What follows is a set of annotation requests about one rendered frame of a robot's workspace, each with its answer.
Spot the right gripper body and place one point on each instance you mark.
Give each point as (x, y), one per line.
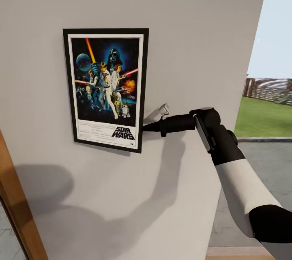
(170, 125)

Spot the fixed window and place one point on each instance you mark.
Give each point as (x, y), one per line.
(263, 129)

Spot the poster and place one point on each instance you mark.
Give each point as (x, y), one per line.
(106, 69)

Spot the door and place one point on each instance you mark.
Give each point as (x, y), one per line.
(19, 237)

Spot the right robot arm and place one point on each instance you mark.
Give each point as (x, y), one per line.
(253, 208)

